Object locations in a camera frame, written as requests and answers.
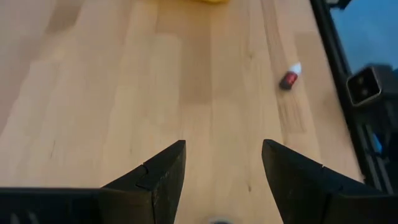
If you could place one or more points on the table-level camera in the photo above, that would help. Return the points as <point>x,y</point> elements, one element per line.
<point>363,85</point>

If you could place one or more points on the black aluminium table frame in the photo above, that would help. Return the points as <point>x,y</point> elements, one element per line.
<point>334,46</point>

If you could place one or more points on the small red food coloring bottle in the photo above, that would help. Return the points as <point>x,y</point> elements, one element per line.
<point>289,79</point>

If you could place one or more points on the yellow plastic bin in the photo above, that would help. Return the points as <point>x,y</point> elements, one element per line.
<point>211,1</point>

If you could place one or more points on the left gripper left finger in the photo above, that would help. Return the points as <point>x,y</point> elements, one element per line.
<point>155,193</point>

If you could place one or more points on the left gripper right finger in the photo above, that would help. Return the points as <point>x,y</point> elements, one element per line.
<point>311,199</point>

